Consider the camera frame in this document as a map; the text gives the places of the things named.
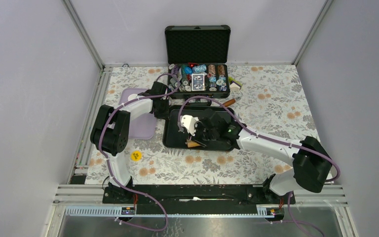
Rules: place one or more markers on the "wooden rolling pin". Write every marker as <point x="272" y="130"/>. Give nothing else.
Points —
<point x="192" y="144"/>

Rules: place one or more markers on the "metal dough scraper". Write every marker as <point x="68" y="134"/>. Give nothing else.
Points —
<point x="231" y="101"/>

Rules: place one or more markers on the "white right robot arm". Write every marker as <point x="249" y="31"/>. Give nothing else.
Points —
<point x="310" y="163"/>

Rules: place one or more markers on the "black baking tray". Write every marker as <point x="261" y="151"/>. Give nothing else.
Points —
<point x="175" y="138"/>

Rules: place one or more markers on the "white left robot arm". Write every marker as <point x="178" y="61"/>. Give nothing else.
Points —
<point x="110" y="131"/>

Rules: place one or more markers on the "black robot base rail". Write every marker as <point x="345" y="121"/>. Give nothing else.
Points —
<point x="249" y="194"/>

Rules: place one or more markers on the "yellow round token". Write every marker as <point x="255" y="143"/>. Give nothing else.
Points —
<point x="136" y="156"/>

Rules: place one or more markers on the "blue playing card deck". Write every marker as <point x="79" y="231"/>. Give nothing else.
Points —
<point x="197" y="82"/>

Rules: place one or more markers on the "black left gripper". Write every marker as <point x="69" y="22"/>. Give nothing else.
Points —
<point x="165" y="114"/>

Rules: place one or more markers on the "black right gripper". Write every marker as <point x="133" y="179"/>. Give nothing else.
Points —
<point x="198" y="126"/>

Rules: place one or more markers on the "black poker chip case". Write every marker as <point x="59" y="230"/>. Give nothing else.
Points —
<point x="199" y="46"/>

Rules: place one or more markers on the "small white dough piece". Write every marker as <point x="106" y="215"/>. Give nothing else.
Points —
<point x="132" y="97"/>

